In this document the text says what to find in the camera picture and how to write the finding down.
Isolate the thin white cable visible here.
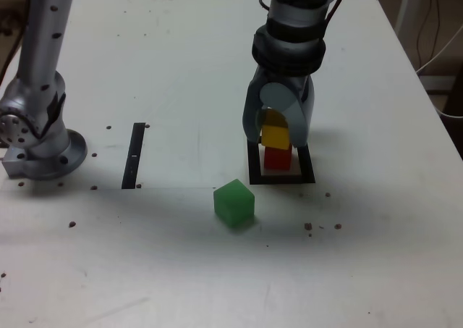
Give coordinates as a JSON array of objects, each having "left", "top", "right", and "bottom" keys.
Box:
[{"left": 415, "top": 16, "right": 463, "bottom": 75}]

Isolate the yellow cube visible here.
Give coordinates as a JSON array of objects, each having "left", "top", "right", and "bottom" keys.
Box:
[{"left": 260, "top": 122, "right": 292, "bottom": 151}]

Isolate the green cube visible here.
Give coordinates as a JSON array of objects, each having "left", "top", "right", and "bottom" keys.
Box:
[{"left": 213, "top": 178, "right": 255, "bottom": 230}]

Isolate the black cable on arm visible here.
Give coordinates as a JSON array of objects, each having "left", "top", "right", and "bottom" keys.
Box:
[{"left": 258, "top": 0, "right": 350, "bottom": 23}]

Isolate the black tape strip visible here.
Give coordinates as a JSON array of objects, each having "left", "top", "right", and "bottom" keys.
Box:
[{"left": 122, "top": 122, "right": 146, "bottom": 190}]

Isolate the black tape square outline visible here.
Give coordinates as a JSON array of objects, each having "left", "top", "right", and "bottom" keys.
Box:
[{"left": 247, "top": 138, "right": 316, "bottom": 185}]

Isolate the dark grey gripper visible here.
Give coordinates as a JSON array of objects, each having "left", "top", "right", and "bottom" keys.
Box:
[{"left": 242, "top": 66, "right": 316, "bottom": 148}]

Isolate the white metal post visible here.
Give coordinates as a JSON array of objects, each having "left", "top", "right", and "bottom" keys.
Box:
[{"left": 394, "top": 0, "right": 415, "bottom": 35}]

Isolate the thin black cable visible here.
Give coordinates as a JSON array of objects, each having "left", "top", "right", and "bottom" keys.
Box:
[{"left": 415, "top": 0, "right": 441, "bottom": 72}]

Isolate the red cube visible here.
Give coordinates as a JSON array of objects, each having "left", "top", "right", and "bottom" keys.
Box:
[{"left": 263, "top": 146, "right": 292, "bottom": 171}]

